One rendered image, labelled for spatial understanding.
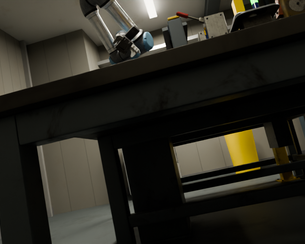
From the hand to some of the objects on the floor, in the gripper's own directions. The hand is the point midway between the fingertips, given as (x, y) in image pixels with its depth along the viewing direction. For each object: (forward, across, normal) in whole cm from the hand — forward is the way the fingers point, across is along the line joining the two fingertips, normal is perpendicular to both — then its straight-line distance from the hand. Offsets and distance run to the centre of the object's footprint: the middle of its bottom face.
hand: (129, 44), depth 140 cm
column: (+27, -85, -80) cm, 120 cm away
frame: (+35, -120, -36) cm, 130 cm away
